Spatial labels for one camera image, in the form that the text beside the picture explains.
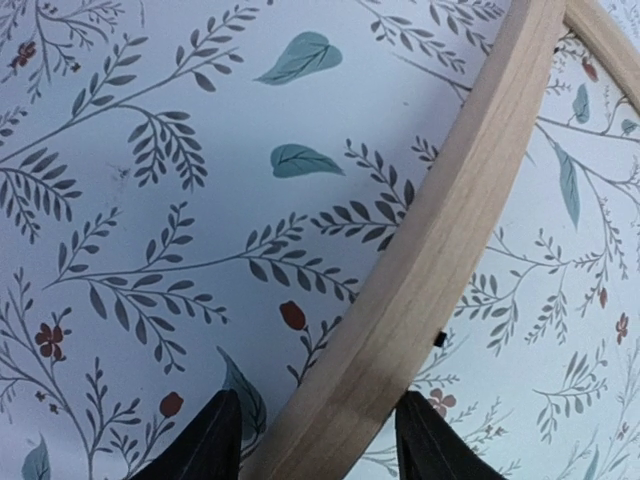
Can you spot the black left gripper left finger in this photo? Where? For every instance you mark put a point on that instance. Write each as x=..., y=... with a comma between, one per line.
x=207, y=449

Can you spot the light wooden picture frame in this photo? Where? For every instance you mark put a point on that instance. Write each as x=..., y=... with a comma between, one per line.
x=390, y=329

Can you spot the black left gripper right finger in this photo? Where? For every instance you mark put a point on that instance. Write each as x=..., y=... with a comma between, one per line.
x=429, y=449

